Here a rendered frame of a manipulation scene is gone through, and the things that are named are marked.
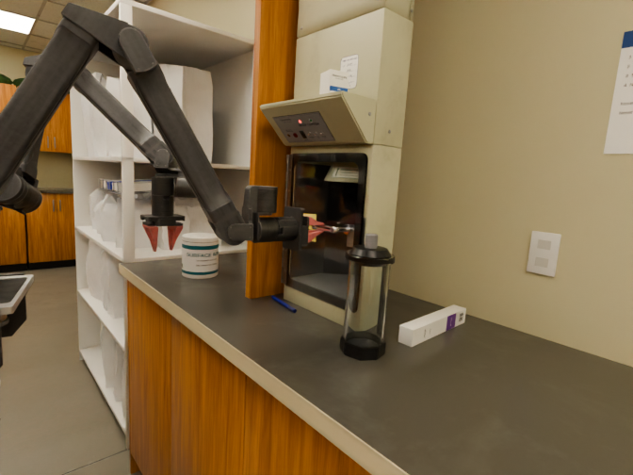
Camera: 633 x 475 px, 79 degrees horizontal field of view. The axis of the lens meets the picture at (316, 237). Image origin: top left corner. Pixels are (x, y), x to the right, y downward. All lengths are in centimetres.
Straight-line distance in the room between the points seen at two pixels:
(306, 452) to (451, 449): 28
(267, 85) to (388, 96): 39
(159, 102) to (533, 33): 97
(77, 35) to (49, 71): 7
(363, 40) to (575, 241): 73
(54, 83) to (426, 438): 82
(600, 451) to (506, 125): 83
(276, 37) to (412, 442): 107
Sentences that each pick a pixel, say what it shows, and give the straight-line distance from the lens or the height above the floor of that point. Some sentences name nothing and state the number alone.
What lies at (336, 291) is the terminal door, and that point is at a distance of 102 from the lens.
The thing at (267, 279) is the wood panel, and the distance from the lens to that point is 124.
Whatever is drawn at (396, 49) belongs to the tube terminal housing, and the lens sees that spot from 103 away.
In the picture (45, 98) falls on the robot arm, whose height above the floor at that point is 142.
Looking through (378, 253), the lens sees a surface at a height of 117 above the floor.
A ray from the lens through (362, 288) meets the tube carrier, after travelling 82.
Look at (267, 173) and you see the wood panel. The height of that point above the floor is 133.
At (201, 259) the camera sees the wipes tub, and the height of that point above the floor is 101.
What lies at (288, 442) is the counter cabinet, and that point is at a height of 80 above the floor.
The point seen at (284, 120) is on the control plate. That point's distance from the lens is 107.
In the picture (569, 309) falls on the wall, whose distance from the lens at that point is 121.
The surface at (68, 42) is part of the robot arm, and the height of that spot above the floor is 151.
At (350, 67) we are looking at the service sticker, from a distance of 104.
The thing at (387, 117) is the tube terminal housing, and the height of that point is 148.
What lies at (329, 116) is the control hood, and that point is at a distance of 94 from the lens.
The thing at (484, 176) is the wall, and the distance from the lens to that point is 127.
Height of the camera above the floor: 132
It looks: 9 degrees down
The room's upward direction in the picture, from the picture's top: 4 degrees clockwise
